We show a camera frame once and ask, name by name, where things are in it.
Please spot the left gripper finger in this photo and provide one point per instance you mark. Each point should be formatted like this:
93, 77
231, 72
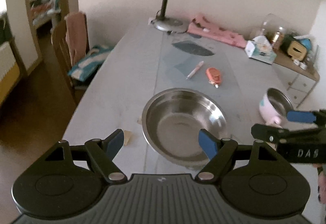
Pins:
101, 154
221, 155

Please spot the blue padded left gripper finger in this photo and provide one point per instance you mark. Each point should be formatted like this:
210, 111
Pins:
309, 117

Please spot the pink pot with steel interior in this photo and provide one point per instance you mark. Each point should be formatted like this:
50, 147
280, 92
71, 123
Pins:
274, 107

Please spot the large steel bowl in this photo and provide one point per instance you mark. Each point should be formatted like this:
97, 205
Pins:
172, 119

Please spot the person's right hand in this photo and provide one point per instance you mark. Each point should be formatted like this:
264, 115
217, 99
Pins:
321, 184

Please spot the white drawer cabinet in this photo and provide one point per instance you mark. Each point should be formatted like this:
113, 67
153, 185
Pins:
298, 83

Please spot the white charger adapter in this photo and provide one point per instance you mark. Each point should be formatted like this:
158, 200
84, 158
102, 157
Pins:
302, 65

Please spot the yellow tissue holder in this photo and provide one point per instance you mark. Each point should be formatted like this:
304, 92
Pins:
296, 51

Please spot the orange correction tape dispenser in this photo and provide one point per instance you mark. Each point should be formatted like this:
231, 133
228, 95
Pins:
214, 77

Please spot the blue globe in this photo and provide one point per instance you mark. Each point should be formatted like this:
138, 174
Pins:
306, 42

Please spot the tissue box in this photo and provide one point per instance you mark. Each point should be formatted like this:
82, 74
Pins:
259, 48

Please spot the pink white pen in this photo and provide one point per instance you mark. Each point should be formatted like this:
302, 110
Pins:
195, 70

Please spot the glass jar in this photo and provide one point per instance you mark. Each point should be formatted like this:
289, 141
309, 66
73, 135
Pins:
274, 28

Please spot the blue white package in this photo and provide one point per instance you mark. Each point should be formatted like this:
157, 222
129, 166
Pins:
93, 60

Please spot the wooden chair with pink towel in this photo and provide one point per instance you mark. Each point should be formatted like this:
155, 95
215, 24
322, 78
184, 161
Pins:
62, 53

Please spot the pink cloth on table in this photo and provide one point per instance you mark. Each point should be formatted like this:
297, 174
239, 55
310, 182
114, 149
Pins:
203, 27

